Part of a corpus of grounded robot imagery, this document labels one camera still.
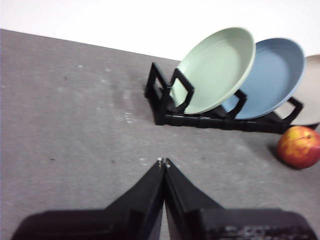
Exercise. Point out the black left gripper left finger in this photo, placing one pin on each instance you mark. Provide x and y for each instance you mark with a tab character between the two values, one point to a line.
125	220

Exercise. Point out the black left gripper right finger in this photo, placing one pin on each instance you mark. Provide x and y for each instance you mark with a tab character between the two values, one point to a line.
212	222

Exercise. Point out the red yellow apple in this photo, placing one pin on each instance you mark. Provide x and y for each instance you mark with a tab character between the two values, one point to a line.
297	150

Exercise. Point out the green plate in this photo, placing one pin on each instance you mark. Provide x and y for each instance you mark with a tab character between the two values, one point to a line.
212	72

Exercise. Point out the black plate rack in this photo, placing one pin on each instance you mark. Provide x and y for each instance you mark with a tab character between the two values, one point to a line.
200	122

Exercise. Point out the blue plate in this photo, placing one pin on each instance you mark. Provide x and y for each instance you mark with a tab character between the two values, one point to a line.
272	82

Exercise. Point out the beige plate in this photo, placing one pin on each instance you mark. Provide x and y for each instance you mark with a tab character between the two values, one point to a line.
312	85

